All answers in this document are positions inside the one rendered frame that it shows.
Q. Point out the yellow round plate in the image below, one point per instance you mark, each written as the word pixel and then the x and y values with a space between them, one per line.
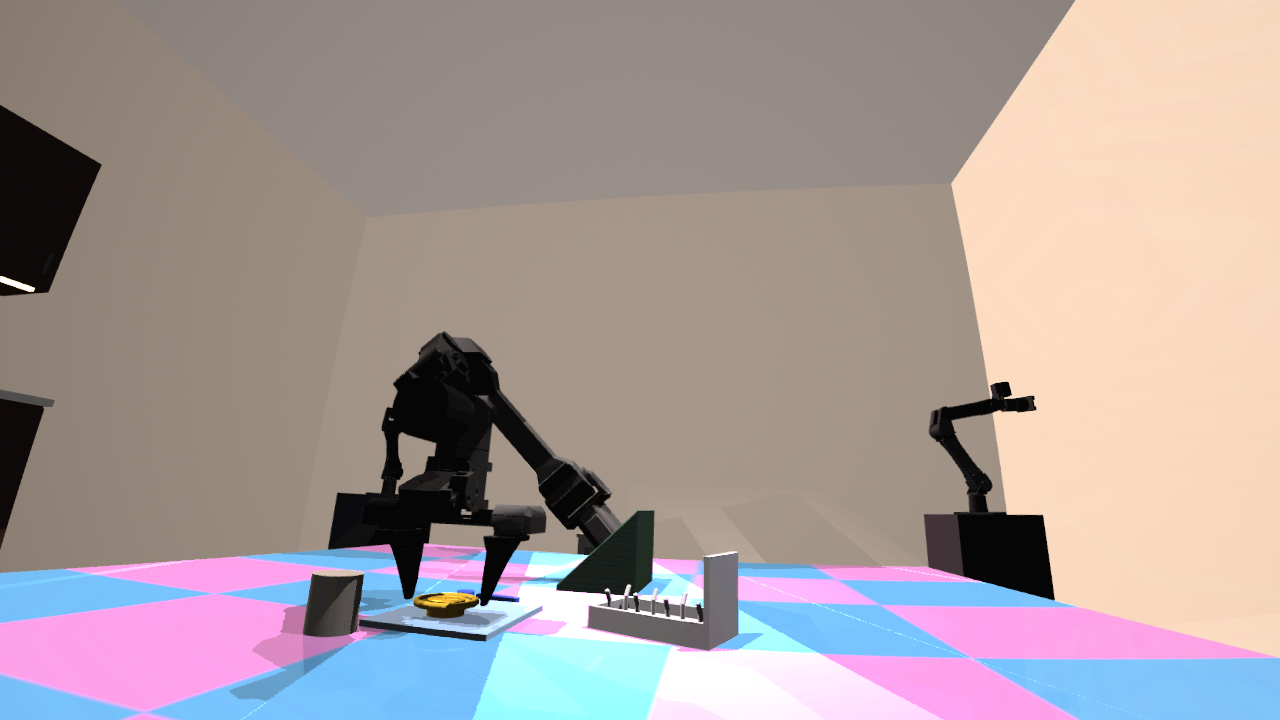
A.
pixel 445 605

